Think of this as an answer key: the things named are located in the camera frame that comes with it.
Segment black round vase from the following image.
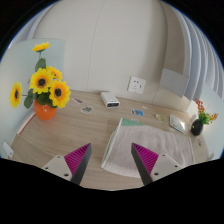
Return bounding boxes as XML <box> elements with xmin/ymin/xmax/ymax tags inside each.
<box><xmin>190</xmin><ymin>119</ymin><xmax>204</xmax><ymax>137</ymax></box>

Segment yellow artificial sunflower bunch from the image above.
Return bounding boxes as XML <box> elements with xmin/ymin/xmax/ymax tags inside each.
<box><xmin>9</xmin><ymin>41</ymin><xmax>72</xmax><ymax>110</ymax></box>

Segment white wall socket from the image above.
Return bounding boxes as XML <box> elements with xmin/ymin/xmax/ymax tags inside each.
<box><xmin>127</xmin><ymin>76</ymin><xmax>147</xmax><ymax>95</ymax></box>

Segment orange round vase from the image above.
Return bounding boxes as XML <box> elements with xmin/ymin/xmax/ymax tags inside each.
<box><xmin>32</xmin><ymin>99</ymin><xmax>58</xmax><ymax>121</ymax></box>

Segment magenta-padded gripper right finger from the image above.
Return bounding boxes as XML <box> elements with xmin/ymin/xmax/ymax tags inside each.
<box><xmin>130</xmin><ymin>142</ymin><xmax>184</xmax><ymax>187</ymax></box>

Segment small white box device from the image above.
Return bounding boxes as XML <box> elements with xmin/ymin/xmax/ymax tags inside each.
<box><xmin>100</xmin><ymin>91</ymin><xmax>121</xmax><ymax>109</ymax></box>

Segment yellow-green sticker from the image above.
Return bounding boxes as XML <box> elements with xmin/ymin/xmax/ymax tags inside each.
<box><xmin>155</xmin><ymin>113</ymin><xmax>167</xmax><ymax>123</ymax></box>

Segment beige towel with green edge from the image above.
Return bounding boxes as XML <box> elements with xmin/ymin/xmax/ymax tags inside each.
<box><xmin>100</xmin><ymin>117</ymin><xmax>196</xmax><ymax>179</ymax></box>

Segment frosted glass desk partition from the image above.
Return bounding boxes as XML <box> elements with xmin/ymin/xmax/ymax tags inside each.
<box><xmin>0</xmin><ymin>38</ymin><xmax>67</xmax><ymax>158</ymax></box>
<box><xmin>188</xmin><ymin>83</ymin><xmax>224</xmax><ymax>161</ymax></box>

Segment white pleated curtain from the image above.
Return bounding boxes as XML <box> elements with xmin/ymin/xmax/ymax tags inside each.
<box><xmin>169</xmin><ymin>3</ymin><xmax>224</xmax><ymax>101</ymax></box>

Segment blue rectangular sticker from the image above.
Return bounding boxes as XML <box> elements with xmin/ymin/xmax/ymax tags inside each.
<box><xmin>131</xmin><ymin>108</ymin><xmax>145</xmax><ymax>117</ymax></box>

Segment small grey partition panel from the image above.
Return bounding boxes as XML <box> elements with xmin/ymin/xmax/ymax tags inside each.
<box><xmin>159</xmin><ymin>68</ymin><xmax>190</xmax><ymax>99</ymax></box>

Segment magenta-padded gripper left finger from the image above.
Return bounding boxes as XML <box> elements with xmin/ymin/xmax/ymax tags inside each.
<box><xmin>41</xmin><ymin>143</ymin><xmax>93</xmax><ymax>187</ymax></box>

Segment orange and green artificial flowers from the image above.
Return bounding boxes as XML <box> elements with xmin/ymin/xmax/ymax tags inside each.
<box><xmin>194</xmin><ymin>98</ymin><xmax>219</xmax><ymax>126</ymax></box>

